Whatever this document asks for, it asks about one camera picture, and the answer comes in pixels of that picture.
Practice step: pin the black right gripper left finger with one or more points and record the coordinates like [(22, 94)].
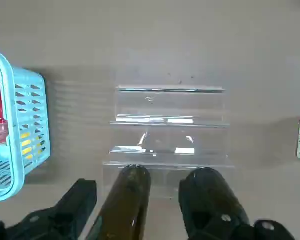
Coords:
[(65, 217)]

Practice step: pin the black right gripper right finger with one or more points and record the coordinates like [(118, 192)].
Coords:
[(215, 225)]

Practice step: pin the brown straight-shouldered wine bottle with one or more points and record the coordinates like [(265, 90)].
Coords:
[(125, 200)]

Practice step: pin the clear acrylic stepped shelf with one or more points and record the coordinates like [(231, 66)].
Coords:
[(170, 140)]

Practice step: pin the yellow round fruit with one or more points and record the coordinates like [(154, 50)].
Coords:
[(27, 143)]

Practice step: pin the light blue plastic basket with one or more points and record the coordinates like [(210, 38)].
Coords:
[(32, 107)]

